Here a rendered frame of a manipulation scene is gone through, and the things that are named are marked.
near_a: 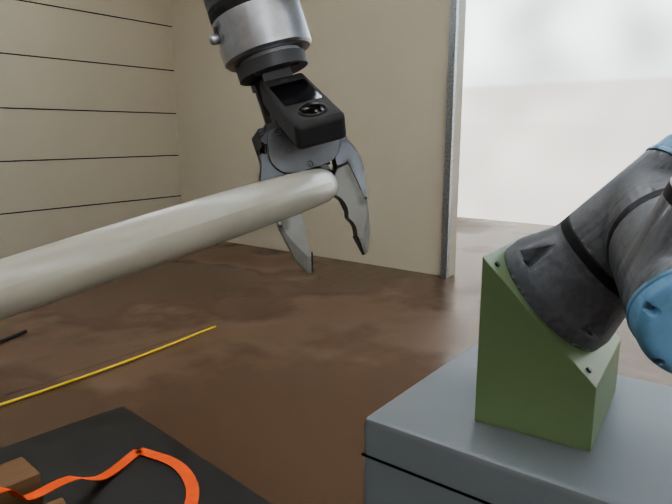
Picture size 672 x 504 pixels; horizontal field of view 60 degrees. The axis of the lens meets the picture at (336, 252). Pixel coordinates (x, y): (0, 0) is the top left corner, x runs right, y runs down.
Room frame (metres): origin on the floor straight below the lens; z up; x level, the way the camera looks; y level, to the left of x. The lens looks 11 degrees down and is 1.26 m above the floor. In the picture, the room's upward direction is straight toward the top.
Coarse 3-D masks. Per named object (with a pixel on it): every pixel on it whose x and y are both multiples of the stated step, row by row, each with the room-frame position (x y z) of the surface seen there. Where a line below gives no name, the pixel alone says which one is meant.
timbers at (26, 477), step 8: (8, 464) 1.84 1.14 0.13; (16, 464) 1.84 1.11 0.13; (24, 464) 1.84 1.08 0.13; (0, 472) 1.80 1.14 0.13; (8, 472) 1.80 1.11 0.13; (16, 472) 1.80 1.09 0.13; (24, 472) 1.80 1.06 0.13; (32, 472) 1.80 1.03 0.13; (0, 480) 1.75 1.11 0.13; (8, 480) 1.75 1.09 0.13; (16, 480) 1.75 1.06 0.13; (24, 480) 1.75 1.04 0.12; (32, 480) 1.77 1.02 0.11; (40, 480) 1.79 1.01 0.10; (8, 488) 1.72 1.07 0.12; (16, 488) 1.73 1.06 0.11; (24, 488) 1.75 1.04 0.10; (32, 488) 1.77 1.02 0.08; (0, 496) 1.70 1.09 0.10; (8, 496) 1.72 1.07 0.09
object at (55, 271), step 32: (224, 192) 0.36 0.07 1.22; (256, 192) 0.37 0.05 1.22; (288, 192) 0.40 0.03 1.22; (320, 192) 0.44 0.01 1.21; (128, 224) 0.32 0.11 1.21; (160, 224) 0.32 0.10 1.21; (192, 224) 0.33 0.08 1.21; (224, 224) 0.35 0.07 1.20; (256, 224) 0.37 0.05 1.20; (32, 256) 0.29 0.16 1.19; (64, 256) 0.29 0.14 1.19; (96, 256) 0.30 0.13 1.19; (128, 256) 0.31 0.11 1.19; (160, 256) 0.32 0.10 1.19; (0, 288) 0.28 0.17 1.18; (32, 288) 0.29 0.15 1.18; (64, 288) 0.29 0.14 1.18
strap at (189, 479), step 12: (132, 456) 2.08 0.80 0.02; (156, 456) 2.08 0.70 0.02; (168, 456) 2.08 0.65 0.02; (120, 468) 1.99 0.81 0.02; (180, 468) 1.99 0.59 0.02; (60, 480) 1.77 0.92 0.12; (72, 480) 1.77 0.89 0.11; (192, 480) 1.92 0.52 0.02; (0, 492) 1.55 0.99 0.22; (12, 492) 1.61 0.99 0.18; (36, 492) 1.69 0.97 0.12; (48, 492) 1.70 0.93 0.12; (192, 492) 1.84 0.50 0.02
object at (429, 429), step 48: (432, 384) 0.90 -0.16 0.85; (624, 384) 0.90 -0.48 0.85; (384, 432) 0.77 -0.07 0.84; (432, 432) 0.74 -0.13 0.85; (480, 432) 0.74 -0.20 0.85; (624, 432) 0.74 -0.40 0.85; (384, 480) 0.77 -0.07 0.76; (432, 480) 0.72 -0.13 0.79; (480, 480) 0.68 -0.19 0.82; (528, 480) 0.64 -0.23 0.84; (576, 480) 0.63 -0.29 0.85; (624, 480) 0.63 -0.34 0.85
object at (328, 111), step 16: (272, 80) 0.59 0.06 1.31; (288, 80) 0.58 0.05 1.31; (304, 80) 0.58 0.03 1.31; (272, 96) 0.55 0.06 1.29; (288, 96) 0.55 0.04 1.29; (304, 96) 0.55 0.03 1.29; (320, 96) 0.54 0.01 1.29; (272, 112) 0.56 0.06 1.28; (288, 112) 0.52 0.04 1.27; (304, 112) 0.51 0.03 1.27; (320, 112) 0.51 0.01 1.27; (336, 112) 0.51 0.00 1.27; (288, 128) 0.52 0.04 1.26; (304, 128) 0.50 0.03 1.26; (320, 128) 0.50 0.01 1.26; (336, 128) 0.51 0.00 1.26; (304, 144) 0.50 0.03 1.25
